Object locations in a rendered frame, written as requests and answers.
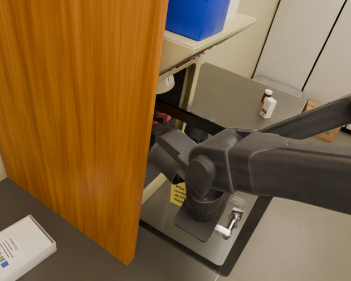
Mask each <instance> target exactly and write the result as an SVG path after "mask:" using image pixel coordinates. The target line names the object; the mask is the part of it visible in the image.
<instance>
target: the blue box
mask: <svg viewBox="0 0 351 281"><path fill-rule="evenodd" d="M229 5H230V0H169V1H168V9H167V17H166V23H165V30H168V31H170V32H174V33H176V34H179V35H182V36H184V37H188V38H190V39H193V40H196V41H200V40H203V39H205V38H207V37H210V36H212V35H214V34H216V33H219V32H221V31H222V30H223V27H224V24H225V20H226V16H227V12H228V8H229Z"/></svg>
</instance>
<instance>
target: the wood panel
mask: <svg viewBox="0 0 351 281"><path fill-rule="evenodd" d="M168 1H169V0H0V154H1V157H2V161H3V164H4V168H5V171H6V174H7V177H8V178H9V179H10V180H12V181H13V182H14V183H16V184H17V185H19V186H20V187H21V188H23V189H24V190H25V191H27V192H28V193H29V194H31V195H32V196H33V197H35V198H36V199H38V200H39V201H40V202H42V203H43V204H44V205H46V206H47V207H48V208H49V209H51V210H52V211H54V212H55V213H57V214H58V215H59V216H61V217H62V218H63V219H64V220H66V221H67V222H69V223H70V224H71V225H72V226H74V227H75V228H77V229H78V230H79V231H81V232H82V233H83V234H85V235H86V236H87V237H89V238H90V239H91V240H93V241H94V242H96V243H97V244H98V245H100V246H101V247H102V248H104V249H105V250H106V251H108V252H109V253H110V254H112V255H113V256H115V257H116V258H117V259H119V260H120V261H121V262H122V263H124V264H125V265H127V266H128V265H129V264H130V262H131V261H132V260H133V259H134V257H135V249H136V244H137V236H138V227H139V219H140V211H141V206H142V198H143V190H144V182H145V174H146V168H147V160H148V152H149V144H150V136H151V131H152V122H153V114H154V106H155V98H156V93H157V85H158V77H159V69H160V61H161V55H162V47H163V39H164V31H165V23H166V17H167V9H168Z"/></svg>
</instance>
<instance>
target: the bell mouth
mask: <svg viewBox="0 0 351 281"><path fill-rule="evenodd" d="M174 83H175V82H174V77H173V75H171V76H170V77H168V78H166V79H164V80H162V81H160V82H159V83H158V85H157V93H156V94H161V93H165V92H167V91H169V90H170V89H172V88H173V86H174Z"/></svg>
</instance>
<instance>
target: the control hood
mask: <svg viewBox="0 0 351 281"><path fill-rule="evenodd" d="M256 21H257V20H256V18H254V17H250V16H247V15H245V14H241V13H238V12H236V15H235V19H234V20H230V21H225V24H224V27H223V30H222V31H221V32H219V33H216V34H214V35H212V36H210V37H207V38H205V39H203V40H200V41H196V40H193V39H190V38H188V37H184V36H182V35H179V34H176V33H174V32H170V31H168V30H165V31H164V39H163V47H162V55H161V61H160V69H159V75H161V74H162V73H164V72H166V71H168V70H169V69H171V68H173V67H174V66H176V65H178V64H179V63H181V62H182V61H184V60H186V59H188V58H189V57H191V56H193V55H195V54H197V53H199V52H201V51H203V50H205V49H207V48H209V47H211V46H213V45H215V44H217V43H219V42H221V41H223V40H225V41H226V39H229V38H231V37H233V36H234V35H236V34H238V33H239V32H241V31H243V30H245V29H246V28H248V27H250V26H252V25H253V24H255V22H256ZM223 42H224V41H223ZM221 43H222V42H221ZM219 44H220V43H219ZM216 46H217V45H216Z"/></svg>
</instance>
